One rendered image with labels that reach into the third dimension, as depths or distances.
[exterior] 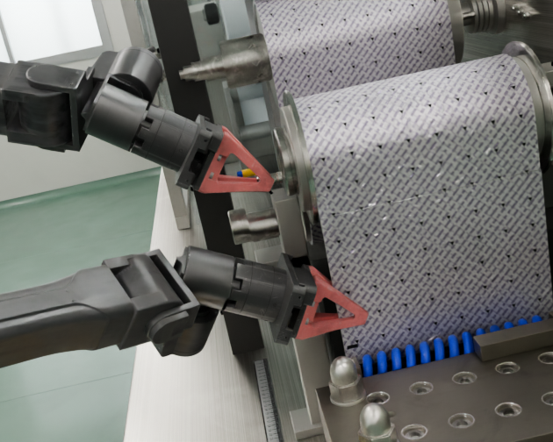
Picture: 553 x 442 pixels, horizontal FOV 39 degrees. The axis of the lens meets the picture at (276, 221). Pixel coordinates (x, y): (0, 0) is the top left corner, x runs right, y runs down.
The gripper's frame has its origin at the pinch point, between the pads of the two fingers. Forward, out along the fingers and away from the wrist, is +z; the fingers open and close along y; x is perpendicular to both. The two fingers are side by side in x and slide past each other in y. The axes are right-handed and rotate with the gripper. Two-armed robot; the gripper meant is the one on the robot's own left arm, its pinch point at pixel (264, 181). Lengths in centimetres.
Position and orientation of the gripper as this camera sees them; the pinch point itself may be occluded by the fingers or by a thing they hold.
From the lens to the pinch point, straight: 86.1
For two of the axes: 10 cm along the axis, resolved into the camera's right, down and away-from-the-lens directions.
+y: 1.1, 2.8, -9.5
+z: 9.0, 3.8, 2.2
